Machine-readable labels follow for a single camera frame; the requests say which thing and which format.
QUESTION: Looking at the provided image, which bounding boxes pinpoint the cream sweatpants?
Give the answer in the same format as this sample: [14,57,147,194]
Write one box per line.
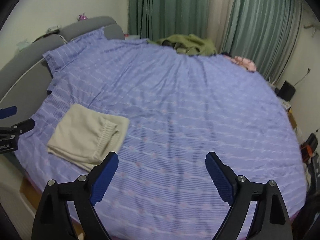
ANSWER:
[47,104,130,171]

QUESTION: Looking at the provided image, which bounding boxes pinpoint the grey padded headboard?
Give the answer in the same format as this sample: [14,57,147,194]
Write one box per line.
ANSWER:
[0,16,126,111]

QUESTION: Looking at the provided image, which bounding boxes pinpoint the orange black device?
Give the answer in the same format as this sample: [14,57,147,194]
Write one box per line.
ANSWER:
[300,133,318,163]

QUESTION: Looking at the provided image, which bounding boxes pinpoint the small black speaker box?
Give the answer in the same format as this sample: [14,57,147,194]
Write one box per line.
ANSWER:
[277,81,296,101]

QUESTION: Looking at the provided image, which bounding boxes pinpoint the purple floral bed sheet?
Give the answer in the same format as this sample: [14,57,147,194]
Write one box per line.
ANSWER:
[15,29,306,239]

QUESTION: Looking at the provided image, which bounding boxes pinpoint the pink patterned cloth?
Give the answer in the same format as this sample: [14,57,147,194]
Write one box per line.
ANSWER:
[224,55,257,73]

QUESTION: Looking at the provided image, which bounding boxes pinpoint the olive green garment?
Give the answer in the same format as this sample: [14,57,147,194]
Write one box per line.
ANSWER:
[148,34,217,56]

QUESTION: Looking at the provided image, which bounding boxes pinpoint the green curtain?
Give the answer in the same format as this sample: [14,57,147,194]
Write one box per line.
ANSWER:
[129,0,303,81]

